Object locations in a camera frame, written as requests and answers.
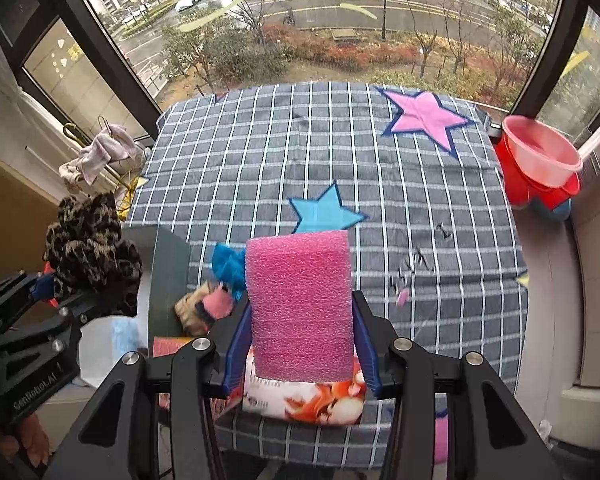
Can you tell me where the brown wooden cabinet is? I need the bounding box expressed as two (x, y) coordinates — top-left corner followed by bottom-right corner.
(0, 150), (67, 286)

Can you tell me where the tan and pink plush toy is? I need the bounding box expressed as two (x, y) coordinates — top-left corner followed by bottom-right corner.
(174, 282), (213, 337)

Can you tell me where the grey checked star blanket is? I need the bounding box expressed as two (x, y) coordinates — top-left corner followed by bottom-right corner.
(122, 80), (531, 461)

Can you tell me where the blue fleece cloth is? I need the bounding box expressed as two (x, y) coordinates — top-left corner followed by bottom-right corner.
(211, 242), (248, 303)

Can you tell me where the light blue fluffy cloth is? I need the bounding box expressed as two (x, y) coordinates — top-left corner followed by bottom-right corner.
(111, 321), (141, 357)

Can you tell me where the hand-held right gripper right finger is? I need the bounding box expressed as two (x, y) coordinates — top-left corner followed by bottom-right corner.
(352, 290), (563, 480)

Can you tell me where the pink knitted sock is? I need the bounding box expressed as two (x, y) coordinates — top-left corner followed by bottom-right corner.
(200, 287), (237, 322)

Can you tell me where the dark window frame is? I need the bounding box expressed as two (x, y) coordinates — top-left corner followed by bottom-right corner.
(0, 0), (600, 147)

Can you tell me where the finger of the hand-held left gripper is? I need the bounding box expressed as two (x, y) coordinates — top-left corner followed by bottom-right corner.
(0, 270), (57, 319)
(0, 291), (137, 357)

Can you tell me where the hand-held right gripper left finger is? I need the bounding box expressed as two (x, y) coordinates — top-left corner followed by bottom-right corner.
(42, 302), (253, 480)

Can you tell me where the orange printed tissue packet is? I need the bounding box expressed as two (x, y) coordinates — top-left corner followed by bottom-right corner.
(242, 350), (366, 426)

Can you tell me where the pink plastic basin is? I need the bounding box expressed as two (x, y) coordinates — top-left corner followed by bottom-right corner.
(502, 115), (584, 188)

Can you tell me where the peach floral cloth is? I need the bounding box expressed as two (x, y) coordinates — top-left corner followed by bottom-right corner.
(10, 410), (52, 467)

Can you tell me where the blue plastic basin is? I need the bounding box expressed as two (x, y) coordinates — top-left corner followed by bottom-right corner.
(525, 195), (573, 224)

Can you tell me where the pink cloth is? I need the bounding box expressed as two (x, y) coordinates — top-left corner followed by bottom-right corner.
(432, 410), (451, 466)

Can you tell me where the pink sponge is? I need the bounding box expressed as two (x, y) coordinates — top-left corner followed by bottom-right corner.
(245, 232), (357, 383)

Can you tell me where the red plastic basin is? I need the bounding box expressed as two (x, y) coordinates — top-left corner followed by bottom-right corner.
(495, 137), (581, 207)

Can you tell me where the beige towel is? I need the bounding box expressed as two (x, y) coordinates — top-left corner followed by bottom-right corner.
(58, 160), (111, 196)

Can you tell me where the gold wire rack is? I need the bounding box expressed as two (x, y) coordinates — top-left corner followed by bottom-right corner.
(62, 115), (147, 211)

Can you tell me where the leopard print scrunchie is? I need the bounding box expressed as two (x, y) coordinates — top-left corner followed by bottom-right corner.
(44, 192), (143, 318)

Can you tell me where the pale pink towel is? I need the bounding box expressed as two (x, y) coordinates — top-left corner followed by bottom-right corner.
(77, 125), (139, 186)

